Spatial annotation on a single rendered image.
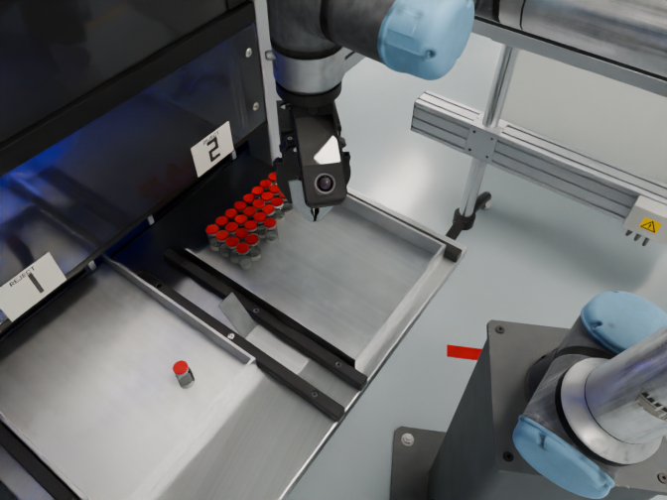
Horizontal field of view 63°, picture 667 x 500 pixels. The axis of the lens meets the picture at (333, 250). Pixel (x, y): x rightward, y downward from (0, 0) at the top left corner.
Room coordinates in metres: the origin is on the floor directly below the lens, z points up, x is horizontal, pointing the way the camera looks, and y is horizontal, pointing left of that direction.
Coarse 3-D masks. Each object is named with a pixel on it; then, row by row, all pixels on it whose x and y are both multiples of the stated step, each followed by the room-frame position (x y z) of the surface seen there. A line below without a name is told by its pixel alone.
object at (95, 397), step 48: (96, 288) 0.51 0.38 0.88; (144, 288) 0.50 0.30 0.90; (48, 336) 0.42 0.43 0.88; (96, 336) 0.42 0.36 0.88; (144, 336) 0.42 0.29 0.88; (192, 336) 0.42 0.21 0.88; (0, 384) 0.34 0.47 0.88; (48, 384) 0.34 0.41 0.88; (96, 384) 0.34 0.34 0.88; (144, 384) 0.34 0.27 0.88; (240, 384) 0.33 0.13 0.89; (48, 432) 0.27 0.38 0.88; (96, 432) 0.27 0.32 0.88; (144, 432) 0.27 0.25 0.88; (192, 432) 0.26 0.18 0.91; (96, 480) 0.21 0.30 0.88; (144, 480) 0.20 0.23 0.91
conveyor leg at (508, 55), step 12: (504, 48) 1.36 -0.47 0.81; (516, 48) 1.32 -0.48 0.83; (504, 60) 1.35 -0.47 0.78; (516, 60) 1.35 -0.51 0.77; (504, 72) 1.35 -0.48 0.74; (492, 84) 1.36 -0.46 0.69; (504, 84) 1.34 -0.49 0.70; (492, 96) 1.35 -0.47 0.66; (504, 96) 1.35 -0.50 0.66; (492, 108) 1.35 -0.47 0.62; (492, 120) 1.34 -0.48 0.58; (480, 168) 1.34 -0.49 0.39; (468, 180) 1.36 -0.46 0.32; (480, 180) 1.35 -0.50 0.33; (468, 192) 1.35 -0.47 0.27; (468, 204) 1.34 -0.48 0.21; (468, 216) 1.35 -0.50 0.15
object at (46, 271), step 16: (48, 256) 0.44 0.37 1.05; (32, 272) 0.42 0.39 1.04; (48, 272) 0.43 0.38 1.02; (0, 288) 0.39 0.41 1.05; (16, 288) 0.40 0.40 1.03; (32, 288) 0.41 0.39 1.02; (48, 288) 0.42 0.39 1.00; (0, 304) 0.38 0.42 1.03; (16, 304) 0.39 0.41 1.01; (32, 304) 0.40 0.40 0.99
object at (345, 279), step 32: (288, 224) 0.64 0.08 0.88; (320, 224) 0.64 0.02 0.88; (352, 224) 0.64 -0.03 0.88; (384, 224) 0.63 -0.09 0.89; (192, 256) 0.55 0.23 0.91; (288, 256) 0.57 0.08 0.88; (320, 256) 0.57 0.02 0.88; (352, 256) 0.57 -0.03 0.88; (384, 256) 0.57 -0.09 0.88; (416, 256) 0.57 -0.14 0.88; (256, 288) 0.51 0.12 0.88; (288, 288) 0.51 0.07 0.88; (320, 288) 0.51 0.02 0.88; (352, 288) 0.51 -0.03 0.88; (384, 288) 0.51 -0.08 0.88; (416, 288) 0.50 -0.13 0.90; (288, 320) 0.43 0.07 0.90; (320, 320) 0.44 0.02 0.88; (352, 320) 0.44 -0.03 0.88; (384, 320) 0.42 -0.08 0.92; (352, 352) 0.39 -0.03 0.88
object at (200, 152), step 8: (224, 128) 0.71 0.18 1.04; (208, 136) 0.68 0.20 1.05; (216, 136) 0.69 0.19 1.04; (224, 136) 0.71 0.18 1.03; (200, 144) 0.67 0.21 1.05; (224, 144) 0.70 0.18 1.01; (232, 144) 0.72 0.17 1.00; (192, 152) 0.65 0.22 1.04; (200, 152) 0.66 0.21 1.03; (216, 152) 0.69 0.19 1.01; (224, 152) 0.70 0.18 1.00; (200, 160) 0.66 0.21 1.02; (208, 160) 0.67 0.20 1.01; (216, 160) 0.69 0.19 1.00; (200, 168) 0.66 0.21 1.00; (208, 168) 0.67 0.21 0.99
